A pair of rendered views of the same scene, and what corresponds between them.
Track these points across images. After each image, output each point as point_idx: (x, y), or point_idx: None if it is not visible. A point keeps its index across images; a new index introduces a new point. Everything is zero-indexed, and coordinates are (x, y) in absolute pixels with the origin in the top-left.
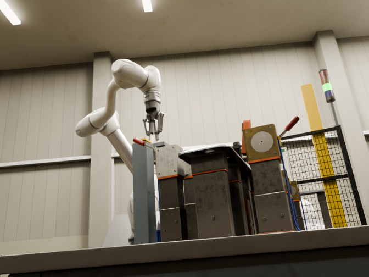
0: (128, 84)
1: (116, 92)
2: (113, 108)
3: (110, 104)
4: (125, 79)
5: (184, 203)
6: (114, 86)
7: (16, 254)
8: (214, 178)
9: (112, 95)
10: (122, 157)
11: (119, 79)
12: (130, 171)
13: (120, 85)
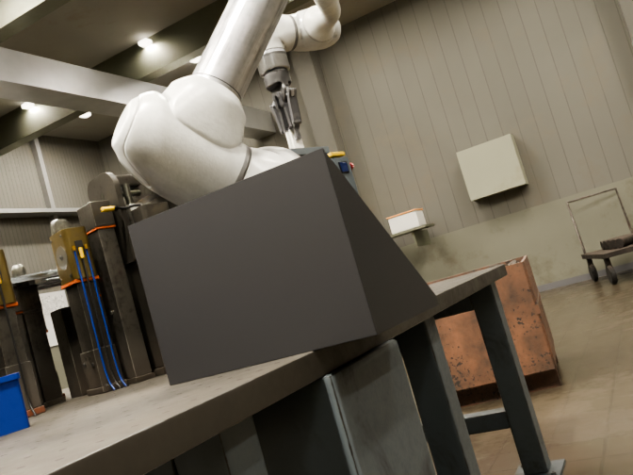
0: (317, 48)
1: (326, 22)
2: (322, 8)
3: (332, 10)
4: (324, 48)
5: None
6: (332, 26)
7: (481, 270)
8: None
9: (332, 20)
10: (280, 18)
11: (332, 42)
12: (257, 64)
13: (328, 40)
